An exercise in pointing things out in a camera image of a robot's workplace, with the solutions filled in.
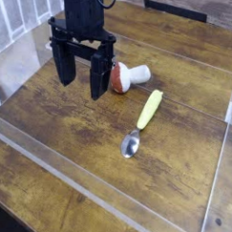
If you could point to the plush red cap mushroom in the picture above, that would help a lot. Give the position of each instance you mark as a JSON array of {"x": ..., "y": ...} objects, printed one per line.
[{"x": 122, "y": 77}]

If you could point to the clear acrylic barrier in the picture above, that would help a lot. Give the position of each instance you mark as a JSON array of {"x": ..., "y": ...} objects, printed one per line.
[
  {"x": 134, "y": 213},
  {"x": 218, "y": 214}
]

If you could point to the black strip on table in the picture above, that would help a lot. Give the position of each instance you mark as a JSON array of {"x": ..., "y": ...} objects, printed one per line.
[{"x": 177, "y": 11}]

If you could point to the clear acrylic front barrier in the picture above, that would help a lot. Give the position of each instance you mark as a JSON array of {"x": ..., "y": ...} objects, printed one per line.
[{"x": 134, "y": 213}]

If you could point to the green handled metal spoon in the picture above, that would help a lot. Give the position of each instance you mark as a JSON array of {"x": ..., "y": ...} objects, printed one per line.
[{"x": 130, "y": 143}]

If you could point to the clear acrylic right barrier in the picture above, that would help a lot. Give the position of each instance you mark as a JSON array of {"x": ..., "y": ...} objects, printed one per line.
[{"x": 218, "y": 214}]

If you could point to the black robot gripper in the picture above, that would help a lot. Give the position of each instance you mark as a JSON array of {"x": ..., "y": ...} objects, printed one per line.
[{"x": 81, "y": 33}]

